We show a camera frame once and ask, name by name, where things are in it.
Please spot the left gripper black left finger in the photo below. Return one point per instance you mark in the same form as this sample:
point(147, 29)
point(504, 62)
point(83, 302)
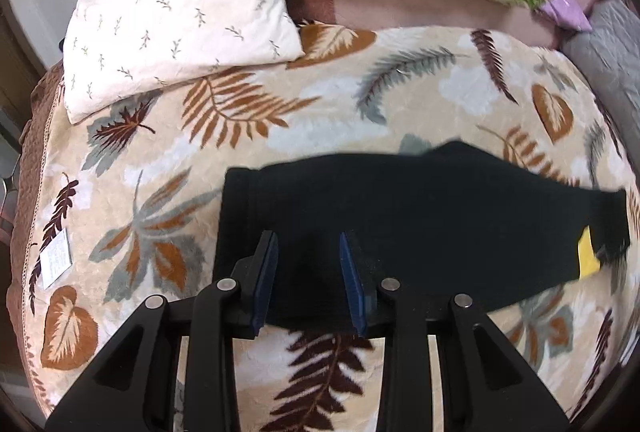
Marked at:
point(254, 278)

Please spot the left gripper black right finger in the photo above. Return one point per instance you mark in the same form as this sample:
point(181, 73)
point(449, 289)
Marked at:
point(362, 274)

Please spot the black pants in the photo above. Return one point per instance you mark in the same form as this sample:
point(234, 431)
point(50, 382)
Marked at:
point(453, 219)

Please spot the leaf pattern fleece blanket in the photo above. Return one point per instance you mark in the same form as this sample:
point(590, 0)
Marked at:
point(137, 188)

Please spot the white leaf print quilt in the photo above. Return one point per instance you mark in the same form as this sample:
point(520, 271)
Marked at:
point(114, 49)

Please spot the grey quilted blanket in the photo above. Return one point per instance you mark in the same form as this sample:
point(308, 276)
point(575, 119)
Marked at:
point(608, 55)

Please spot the purple cloth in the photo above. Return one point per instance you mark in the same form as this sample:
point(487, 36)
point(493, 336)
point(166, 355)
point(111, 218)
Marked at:
point(566, 14)

